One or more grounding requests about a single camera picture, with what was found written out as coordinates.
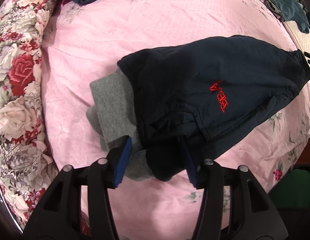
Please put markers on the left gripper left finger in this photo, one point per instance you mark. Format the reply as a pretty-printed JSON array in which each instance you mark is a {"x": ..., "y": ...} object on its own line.
[{"x": 58, "y": 214}]

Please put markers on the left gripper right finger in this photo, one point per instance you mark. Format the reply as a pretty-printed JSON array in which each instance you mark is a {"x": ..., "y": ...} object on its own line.
[{"x": 252, "y": 213}]

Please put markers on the black pants with grey cuffs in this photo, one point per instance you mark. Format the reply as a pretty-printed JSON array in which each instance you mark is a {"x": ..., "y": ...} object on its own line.
[{"x": 184, "y": 104}]

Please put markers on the beige quilted mattress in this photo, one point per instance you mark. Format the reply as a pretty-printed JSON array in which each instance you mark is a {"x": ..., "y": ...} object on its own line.
[{"x": 300, "y": 39}]

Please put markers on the dark teal garment pile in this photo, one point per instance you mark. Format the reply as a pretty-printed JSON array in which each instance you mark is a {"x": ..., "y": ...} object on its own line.
[{"x": 289, "y": 10}]

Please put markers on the red rose floral quilt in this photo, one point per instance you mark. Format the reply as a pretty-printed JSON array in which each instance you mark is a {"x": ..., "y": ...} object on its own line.
[{"x": 26, "y": 169}]

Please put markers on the pink floral bed sheet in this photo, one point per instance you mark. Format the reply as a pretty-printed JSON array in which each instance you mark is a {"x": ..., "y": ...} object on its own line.
[{"x": 84, "y": 43}]

